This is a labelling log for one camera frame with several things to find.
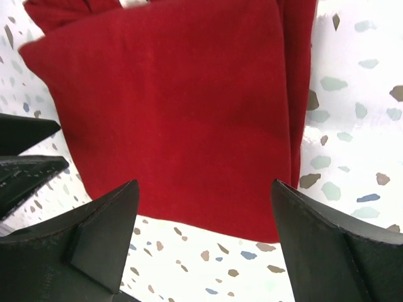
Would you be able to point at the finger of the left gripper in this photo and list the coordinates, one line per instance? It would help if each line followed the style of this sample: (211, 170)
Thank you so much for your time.
(19, 133)
(23, 176)

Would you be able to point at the red t shirt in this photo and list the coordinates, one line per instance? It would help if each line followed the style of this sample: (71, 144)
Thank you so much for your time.
(202, 102)

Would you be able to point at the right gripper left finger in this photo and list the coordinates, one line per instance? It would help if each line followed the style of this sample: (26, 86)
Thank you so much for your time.
(78, 256)

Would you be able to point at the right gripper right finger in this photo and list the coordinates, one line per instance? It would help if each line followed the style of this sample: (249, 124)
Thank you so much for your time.
(332, 256)

